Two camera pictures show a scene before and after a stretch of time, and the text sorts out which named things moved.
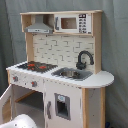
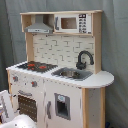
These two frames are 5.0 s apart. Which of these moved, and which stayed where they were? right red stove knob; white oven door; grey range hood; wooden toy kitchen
Moved: white oven door
Stayed: right red stove knob; wooden toy kitchen; grey range hood
